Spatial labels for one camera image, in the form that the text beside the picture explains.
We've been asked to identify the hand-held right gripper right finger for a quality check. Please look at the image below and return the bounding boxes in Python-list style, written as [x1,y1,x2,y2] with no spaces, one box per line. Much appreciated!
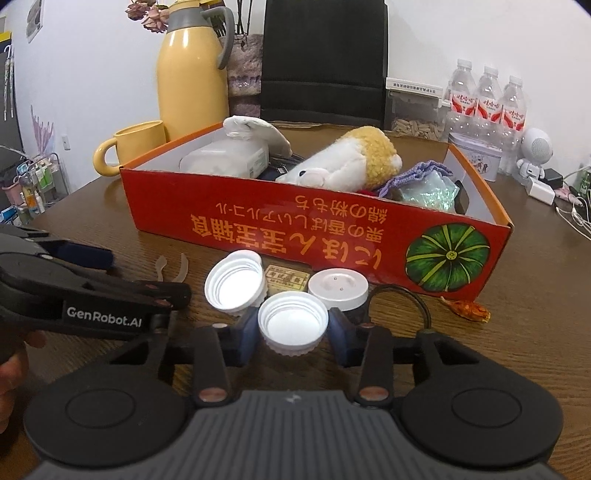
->
[327,307,485,409]

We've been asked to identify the grey metal tin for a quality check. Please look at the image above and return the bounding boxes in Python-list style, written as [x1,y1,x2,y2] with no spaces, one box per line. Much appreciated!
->
[448,132,503,182]

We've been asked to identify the yellow white plush dog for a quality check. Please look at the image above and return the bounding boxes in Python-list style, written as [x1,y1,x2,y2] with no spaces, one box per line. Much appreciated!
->
[276,126,403,191]

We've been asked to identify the yellow thermos jug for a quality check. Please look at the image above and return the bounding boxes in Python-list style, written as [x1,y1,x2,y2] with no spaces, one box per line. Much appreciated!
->
[156,0,236,141]

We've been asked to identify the person's left hand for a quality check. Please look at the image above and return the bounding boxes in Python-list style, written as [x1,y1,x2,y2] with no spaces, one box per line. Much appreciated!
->
[0,330,46,435]

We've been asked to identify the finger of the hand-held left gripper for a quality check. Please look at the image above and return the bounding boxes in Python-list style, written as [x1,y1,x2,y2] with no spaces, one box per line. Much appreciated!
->
[65,271,193,312]
[28,234,115,274]

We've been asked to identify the white plastic bottle cap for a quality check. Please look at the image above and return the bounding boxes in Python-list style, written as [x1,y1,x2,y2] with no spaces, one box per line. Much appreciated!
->
[204,249,266,315]
[257,292,329,357]

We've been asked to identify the black paper bag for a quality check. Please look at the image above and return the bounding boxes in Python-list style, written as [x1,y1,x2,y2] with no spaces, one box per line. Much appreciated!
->
[260,0,389,130]

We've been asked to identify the wire storage rack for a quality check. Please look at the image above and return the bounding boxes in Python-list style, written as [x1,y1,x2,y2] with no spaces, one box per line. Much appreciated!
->
[0,145,70,227]

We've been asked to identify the small gold label box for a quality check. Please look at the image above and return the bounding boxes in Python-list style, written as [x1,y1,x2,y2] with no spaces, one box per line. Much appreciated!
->
[264,264,311,294]

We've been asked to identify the clear seed container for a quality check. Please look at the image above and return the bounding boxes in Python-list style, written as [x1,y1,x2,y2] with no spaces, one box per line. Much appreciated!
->
[385,77,451,141]

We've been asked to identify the translucent bead container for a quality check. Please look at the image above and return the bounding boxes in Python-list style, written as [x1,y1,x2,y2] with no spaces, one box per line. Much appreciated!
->
[179,138,271,178]

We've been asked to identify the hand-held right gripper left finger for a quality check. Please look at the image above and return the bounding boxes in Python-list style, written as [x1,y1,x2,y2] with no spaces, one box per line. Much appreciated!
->
[111,307,267,409]

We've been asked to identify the iridescent clear plastic bag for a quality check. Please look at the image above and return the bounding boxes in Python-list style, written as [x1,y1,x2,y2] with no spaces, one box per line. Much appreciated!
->
[399,173,459,213]

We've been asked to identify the wall poster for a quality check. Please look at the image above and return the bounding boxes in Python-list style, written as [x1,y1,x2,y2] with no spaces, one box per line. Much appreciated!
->
[25,0,44,43]

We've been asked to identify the dried pink roses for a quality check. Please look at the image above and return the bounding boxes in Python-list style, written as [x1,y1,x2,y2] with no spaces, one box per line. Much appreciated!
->
[127,0,169,34]

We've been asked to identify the white tangled cables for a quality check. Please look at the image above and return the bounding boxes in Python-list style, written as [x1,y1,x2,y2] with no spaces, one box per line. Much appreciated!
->
[554,157,591,241]

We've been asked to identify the white tissue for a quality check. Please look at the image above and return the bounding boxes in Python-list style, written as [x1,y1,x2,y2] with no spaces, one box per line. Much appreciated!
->
[223,115,293,158]

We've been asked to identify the clear plastic tweezers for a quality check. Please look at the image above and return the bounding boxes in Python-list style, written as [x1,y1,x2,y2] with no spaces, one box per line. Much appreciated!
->
[154,254,190,284]

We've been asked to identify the yellow mug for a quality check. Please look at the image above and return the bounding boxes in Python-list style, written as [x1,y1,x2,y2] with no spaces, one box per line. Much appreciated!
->
[93,120,168,177]

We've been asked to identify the fuzzy purple vase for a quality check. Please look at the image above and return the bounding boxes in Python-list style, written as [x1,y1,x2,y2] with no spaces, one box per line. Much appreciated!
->
[226,32,264,123]

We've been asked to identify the red cardboard box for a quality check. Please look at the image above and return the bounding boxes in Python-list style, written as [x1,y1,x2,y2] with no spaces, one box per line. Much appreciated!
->
[119,121,514,294]

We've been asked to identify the white round puck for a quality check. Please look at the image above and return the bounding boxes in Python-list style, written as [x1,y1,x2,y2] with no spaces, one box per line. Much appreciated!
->
[307,270,370,324]

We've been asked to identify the black cord loop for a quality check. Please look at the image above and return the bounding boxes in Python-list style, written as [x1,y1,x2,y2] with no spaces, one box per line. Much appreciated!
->
[367,286,432,333]

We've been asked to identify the orange candy wrapper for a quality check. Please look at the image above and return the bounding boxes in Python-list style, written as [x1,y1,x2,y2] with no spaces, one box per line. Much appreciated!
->
[438,295,491,324]

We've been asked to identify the purple knit cloth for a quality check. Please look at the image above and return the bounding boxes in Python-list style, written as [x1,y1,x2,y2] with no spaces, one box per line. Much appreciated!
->
[374,159,455,197]

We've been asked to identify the clear water bottle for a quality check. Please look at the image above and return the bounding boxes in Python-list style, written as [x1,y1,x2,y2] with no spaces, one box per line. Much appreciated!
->
[499,75,529,176]
[443,58,478,139]
[475,66,504,148]

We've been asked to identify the white charger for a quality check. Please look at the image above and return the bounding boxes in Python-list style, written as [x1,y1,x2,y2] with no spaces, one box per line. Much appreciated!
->
[525,178,556,206]

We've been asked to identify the purple flower wall sticker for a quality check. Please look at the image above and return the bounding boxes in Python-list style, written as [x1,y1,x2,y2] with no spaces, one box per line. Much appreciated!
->
[30,105,57,155]

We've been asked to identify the white robot figure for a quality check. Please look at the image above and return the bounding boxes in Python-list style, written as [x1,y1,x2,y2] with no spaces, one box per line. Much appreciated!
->
[516,127,554,188]

